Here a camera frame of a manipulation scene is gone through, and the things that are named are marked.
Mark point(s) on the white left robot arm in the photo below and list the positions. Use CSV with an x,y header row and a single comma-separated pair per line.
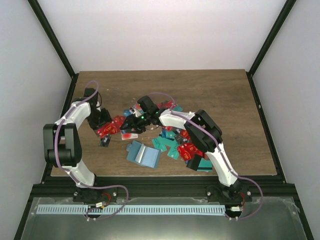
x,y
61,141

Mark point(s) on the blue leather card holder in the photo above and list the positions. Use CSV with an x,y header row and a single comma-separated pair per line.
x,y
143,155

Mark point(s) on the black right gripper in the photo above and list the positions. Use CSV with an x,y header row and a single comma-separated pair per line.
x,y
132,124

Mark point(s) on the white red circle card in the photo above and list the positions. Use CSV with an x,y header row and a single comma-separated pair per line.
x,y
129,136

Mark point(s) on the teal card with stripe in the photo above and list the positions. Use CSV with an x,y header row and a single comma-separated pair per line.
x,y
205,166

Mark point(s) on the red VIP card centre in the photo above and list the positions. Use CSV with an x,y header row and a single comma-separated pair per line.
x,y
108,129

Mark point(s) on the black aluminium frame rail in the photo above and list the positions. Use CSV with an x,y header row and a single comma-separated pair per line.
x,y
207,187

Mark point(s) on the light blue slotted rail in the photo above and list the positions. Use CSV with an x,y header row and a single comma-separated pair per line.
x,y
66,209

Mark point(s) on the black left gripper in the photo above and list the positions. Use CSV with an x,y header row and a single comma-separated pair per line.
x,y
107,119

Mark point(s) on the large teal VIP card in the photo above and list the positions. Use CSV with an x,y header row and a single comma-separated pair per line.
x,y
162,143

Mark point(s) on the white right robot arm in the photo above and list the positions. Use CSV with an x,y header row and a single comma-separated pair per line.
x,y
204,133

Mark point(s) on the small black card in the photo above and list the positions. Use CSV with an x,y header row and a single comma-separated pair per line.
x,y
105,141

